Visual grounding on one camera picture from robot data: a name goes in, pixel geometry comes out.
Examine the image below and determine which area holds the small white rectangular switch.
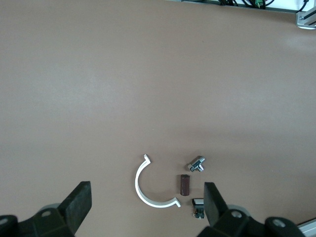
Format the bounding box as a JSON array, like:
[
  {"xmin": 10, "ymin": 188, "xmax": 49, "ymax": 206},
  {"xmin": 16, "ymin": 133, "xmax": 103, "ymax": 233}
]
[{"xmin": 191, "ymin": 197, "xmax": 206, "ymax": 220}]

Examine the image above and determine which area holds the brown cylinder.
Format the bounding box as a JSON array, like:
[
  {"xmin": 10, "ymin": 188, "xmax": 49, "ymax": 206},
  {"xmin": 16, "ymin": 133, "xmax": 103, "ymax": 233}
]
[{"xmin": 178, "ymin": 174, "xmax": 192, "ymax": 197}]

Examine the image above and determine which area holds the aluminium profile post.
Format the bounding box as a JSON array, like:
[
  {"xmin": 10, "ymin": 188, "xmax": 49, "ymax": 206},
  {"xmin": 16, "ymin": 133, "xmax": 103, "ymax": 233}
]
[{"xmin": 295, "ymin": 5, "xmax": 316, "ymax": 31}]

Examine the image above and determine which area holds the white compartment tray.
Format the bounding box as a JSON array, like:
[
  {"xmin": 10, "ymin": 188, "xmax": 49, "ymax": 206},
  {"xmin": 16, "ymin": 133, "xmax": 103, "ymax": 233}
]
[{"xmin": 297, "ymin": 219, "xmax": 316, "ymax": 237}]

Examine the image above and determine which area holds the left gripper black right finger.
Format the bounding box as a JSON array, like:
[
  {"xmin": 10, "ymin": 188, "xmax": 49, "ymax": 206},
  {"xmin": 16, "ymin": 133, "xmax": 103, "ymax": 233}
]
[{"xmin": 197, "ymin": 182, "xmax": 272, "ymax": 237}]

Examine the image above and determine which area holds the white semicircular pipe clamp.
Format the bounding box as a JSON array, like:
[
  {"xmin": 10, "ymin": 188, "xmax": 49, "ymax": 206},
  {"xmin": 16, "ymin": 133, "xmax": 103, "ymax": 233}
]
[{"xmin": 134, "ymin": 154, "xmax": 181, "ymax": 209}]

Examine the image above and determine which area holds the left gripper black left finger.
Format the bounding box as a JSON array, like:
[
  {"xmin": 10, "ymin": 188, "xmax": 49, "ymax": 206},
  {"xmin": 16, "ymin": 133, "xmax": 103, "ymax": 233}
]
[{"xmin": 17, "ymin": 181, "xmax": 92, "ymax": 237}]

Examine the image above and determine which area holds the chrome metal fitting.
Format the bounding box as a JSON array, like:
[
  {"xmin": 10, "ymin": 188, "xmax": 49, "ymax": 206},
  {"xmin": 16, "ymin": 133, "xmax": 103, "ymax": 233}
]
[{"xmin": 186, "ymin": 155, "xmax": 206, "ymax": 173}]

